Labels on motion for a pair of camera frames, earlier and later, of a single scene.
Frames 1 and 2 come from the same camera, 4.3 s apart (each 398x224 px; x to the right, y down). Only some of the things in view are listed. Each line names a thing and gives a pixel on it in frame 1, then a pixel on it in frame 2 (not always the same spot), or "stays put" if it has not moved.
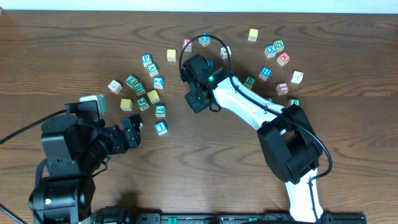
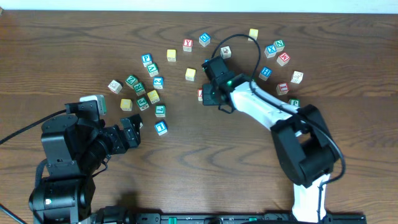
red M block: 283,59 stays put
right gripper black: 196,107 -> 207,99
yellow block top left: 171,55 stays put
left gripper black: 119,145 stays put
